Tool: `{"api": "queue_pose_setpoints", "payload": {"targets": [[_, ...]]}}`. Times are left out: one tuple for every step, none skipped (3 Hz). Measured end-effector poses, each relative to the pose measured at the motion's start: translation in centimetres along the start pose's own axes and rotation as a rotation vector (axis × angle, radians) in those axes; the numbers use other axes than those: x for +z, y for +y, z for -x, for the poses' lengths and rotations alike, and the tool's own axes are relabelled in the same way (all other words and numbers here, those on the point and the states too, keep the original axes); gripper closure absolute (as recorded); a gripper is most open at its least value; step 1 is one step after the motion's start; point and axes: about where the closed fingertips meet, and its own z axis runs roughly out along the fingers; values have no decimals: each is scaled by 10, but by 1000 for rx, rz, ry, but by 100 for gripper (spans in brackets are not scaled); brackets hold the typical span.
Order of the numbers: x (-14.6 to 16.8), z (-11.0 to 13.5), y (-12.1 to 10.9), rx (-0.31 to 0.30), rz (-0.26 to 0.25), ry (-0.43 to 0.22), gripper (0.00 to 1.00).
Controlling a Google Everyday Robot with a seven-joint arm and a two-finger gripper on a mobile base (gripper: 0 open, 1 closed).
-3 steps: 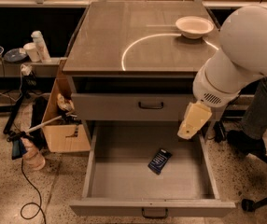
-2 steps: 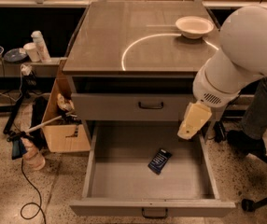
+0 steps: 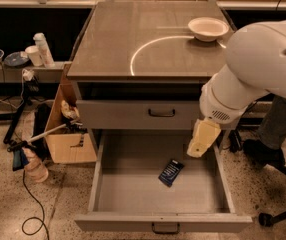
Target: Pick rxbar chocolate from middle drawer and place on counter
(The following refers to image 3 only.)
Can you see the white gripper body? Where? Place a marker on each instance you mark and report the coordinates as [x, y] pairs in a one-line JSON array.
[[213, 108]]

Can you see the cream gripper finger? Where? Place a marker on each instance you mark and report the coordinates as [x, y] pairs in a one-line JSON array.
[[205, 132]]

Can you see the dark blue rxbar packet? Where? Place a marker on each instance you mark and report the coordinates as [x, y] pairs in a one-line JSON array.
[[170, 172]]

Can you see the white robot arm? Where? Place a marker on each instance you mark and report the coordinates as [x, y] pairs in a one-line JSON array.
[[255, 65]]

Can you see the closed top drawer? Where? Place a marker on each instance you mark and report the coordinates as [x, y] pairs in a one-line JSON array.
[[139, 114]]

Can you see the open middle drawer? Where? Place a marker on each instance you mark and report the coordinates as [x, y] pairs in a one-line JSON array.
[[127, 195]]

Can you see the grey drawer cabinet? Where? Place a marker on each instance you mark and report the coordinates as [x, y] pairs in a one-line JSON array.
[[145, 51]]

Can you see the person's leg in jeans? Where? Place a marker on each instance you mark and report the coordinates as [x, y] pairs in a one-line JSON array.
[[266, 148]]

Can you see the white bowl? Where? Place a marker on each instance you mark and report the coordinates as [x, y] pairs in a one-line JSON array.
[[208, 29]]

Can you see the black office chair base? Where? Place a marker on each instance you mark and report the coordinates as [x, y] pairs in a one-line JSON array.
[[267, 220]]

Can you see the cardboard box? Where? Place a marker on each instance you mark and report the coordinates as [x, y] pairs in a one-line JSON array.
[[67, 145]]

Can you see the white rod tool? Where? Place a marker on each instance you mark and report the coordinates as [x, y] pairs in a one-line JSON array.
[[17, 146]]

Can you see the spray bottle with blue trigger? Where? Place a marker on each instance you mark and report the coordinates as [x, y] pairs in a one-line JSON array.
[[27, 159]]

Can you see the white paper cup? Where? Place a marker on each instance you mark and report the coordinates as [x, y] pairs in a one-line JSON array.
[[34, 56]]

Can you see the white spray can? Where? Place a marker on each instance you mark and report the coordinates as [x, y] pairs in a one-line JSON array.
[[44, 50]]

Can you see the blue plate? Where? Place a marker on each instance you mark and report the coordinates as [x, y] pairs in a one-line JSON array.
[[17, 59]]

